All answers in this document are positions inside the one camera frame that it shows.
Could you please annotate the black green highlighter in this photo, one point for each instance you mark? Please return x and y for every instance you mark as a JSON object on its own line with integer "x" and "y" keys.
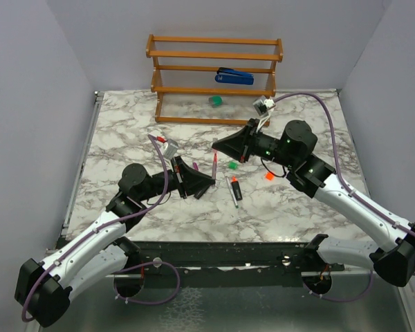
{"x": 200, "y": 193}

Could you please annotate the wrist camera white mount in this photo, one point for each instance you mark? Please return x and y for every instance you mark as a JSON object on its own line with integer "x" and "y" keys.
{"x": 264, "y": 107}
{"x": 170, "y": 147}

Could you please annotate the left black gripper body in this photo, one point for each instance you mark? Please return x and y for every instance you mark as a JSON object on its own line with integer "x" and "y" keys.
{"x": 185, "y": 180}

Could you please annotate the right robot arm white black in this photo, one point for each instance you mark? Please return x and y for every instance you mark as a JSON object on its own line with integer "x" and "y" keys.
{"x": 391, "y": 249}

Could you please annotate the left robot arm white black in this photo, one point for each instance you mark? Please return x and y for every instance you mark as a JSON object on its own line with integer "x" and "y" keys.
{"x": 46, "y": 288}

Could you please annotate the blue stapler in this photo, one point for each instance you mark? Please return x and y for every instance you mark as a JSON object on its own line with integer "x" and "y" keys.
{"x": 231, "y": 76}

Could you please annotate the thin white green pen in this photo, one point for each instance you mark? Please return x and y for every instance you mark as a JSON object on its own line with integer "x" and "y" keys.
{"x": 232, "y": 193}

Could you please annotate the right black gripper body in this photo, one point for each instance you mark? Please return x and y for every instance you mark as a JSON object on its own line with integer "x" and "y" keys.
{"x": 256, "y": 143}

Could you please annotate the green tape dispenser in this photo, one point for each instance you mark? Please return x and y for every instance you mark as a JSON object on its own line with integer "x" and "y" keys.
{"x": 215, "y": 101}

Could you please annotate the wooden shelf rack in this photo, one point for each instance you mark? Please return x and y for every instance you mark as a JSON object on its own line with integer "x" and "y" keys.
{"x": 261, "y": 65}

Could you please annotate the black mounting base rail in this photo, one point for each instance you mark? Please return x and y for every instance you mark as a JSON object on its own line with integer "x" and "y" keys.
{"x": 219, "y": 264}

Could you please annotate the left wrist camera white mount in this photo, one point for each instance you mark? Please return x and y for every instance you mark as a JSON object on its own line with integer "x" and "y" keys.
{"x": 170, "y": 147}

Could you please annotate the pink highlighter pen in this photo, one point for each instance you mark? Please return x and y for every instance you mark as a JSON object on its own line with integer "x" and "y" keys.
{"x": 214, "y": 165}

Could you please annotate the orange highlighter cap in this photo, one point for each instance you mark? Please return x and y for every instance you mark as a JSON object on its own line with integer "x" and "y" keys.
{"x": 269, "y": 176}

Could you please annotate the green highlighter cap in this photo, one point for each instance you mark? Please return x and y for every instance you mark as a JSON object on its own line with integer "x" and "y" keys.
{"x": 232, "y": 165}

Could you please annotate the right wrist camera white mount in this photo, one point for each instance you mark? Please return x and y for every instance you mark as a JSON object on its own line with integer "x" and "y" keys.
{"x": 264, "y": 107}

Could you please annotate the black orange highlighter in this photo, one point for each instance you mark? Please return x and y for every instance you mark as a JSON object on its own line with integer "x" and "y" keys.
{"x": 236, "y": 189}

